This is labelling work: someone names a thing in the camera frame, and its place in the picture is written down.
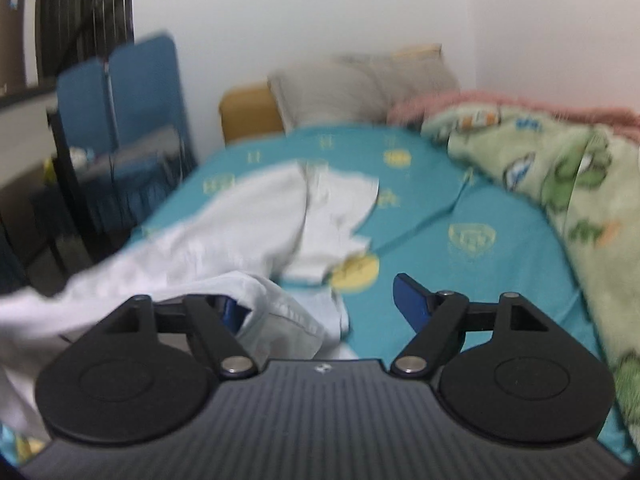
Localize white t-shirt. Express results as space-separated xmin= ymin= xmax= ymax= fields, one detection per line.
xmin=1 ymin=162 xmax=378 ymax=439

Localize grey clothes on chair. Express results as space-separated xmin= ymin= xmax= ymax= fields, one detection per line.
xmin=76 ymin=126 xmax=183 ymax=182

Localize blue folding chair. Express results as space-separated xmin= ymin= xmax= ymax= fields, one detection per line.
xmin=55 ymin=34 xmax=196 ymax=235

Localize teal patterned bed sheet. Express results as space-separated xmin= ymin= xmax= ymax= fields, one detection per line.
xmin=0 ymin=122 xmax=637 ymax=466

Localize green cartoon fleece blanket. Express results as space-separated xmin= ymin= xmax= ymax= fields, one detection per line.
xmin=418 ymin=103 xmax=639 ymax=440

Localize pink fluffy blanket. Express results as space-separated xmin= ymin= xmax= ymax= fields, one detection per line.
xmin=386 ymin=90 xmax=639 ymax=144

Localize yellow wooden headboard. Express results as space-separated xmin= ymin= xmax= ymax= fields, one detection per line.
xmin=218 ymin=82 xmax=284 ymax=145

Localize dark desk top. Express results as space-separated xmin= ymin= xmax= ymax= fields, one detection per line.
xmin=0 ymin=81 xmax=56 ymax=110

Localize grey beige pillow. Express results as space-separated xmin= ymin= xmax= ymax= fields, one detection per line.
xmin=267 ymin=44 xmax=459 ymax=132

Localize brown cardboard box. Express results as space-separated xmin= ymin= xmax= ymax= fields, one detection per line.
xmin=0 ymin=0 xmax=26 ymax=96

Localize dark window with grille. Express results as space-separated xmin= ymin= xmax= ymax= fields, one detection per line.
xmin=35 ymin=0 xmax=134 ymax=80

